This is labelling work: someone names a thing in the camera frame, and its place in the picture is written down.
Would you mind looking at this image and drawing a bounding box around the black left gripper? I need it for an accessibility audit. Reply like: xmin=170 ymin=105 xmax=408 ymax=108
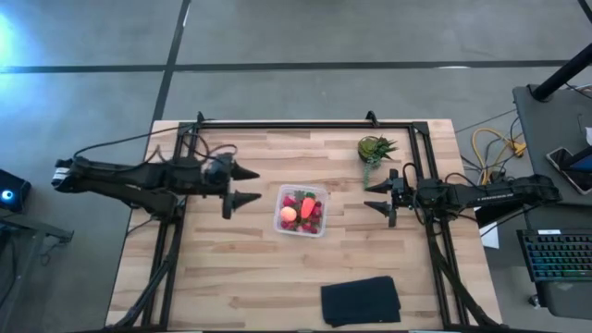
xmin=202 ymin=154 xmax=263 ymax=221

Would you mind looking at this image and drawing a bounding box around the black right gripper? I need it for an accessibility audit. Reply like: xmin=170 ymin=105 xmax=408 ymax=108
xmin=364 ymin=167 xmax=420 ymax=228

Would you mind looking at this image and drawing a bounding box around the orange toy carrot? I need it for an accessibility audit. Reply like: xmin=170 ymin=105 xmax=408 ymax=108
xmin=300 ymin=191 xmax=318 ymax=220

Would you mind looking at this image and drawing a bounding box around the clear plastic tupperware container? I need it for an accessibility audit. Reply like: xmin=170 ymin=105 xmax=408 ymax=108
xmin=272 ymin=183 xmax=330 ymax=239

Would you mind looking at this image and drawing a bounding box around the succulent plant in black pot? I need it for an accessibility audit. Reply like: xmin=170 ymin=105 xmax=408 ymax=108
xmin=356 ymin=134 xmax=400 ymax=191

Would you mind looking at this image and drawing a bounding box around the dark blue folded cloth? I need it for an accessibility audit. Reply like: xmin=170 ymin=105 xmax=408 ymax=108
xmin=319 ymin=275 xmax=402 ymax=328

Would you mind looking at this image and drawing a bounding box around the white paper sheet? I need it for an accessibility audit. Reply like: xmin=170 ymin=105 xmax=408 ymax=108
xmin=475 ymin=220 xmax=501 ymax=251

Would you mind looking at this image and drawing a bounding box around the grey desk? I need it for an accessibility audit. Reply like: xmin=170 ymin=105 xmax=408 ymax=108
xmin=512 ymin=84 xmax=592 ymax=207

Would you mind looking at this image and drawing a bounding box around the backlit black keyboard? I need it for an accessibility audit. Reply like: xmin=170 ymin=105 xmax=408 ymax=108
xmin=516 ymin=228 xmax=592 ymax=284

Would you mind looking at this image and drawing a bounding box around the smartphone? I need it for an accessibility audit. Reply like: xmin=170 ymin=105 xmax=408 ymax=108
xmin=545 ymin=146 xmax=592 ymax=195

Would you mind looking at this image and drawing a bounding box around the dark metal pole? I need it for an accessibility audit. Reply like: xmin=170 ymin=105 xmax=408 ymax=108
xmin=528 ymin=42 xmax=592 ymax=103

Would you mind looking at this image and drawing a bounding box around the black box with blue light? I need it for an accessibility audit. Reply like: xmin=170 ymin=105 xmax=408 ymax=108
xmin=0 ymin=167 xmax=32 ymax=215

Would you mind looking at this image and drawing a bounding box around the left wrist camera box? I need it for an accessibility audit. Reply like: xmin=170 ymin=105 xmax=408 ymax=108
xmin=203 ymin=157 xmax=224 ymax=186

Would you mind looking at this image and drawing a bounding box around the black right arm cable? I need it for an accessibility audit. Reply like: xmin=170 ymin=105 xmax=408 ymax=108
xmin=401 ymin=161 xmax=482 ymax=228

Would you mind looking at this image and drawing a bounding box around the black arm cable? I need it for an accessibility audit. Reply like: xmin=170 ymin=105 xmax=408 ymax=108
xmin=72 ymin=120 xmax=240 ymax=161
xmin=401 ymin=161 xmax=482 ymax=228

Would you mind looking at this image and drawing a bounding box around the black metal table frame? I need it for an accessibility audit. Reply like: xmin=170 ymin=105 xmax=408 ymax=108
xmin=104 ymin=120 xmax=508 ymax=332

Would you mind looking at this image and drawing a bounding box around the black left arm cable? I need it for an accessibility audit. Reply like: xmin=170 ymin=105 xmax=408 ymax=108
xmin=72 ymin=120 xmax=240 ymax=161

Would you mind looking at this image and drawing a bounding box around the yellow cable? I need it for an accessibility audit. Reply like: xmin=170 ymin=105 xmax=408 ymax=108
xmin=470 ymin=128 xmax=528 ymax=186

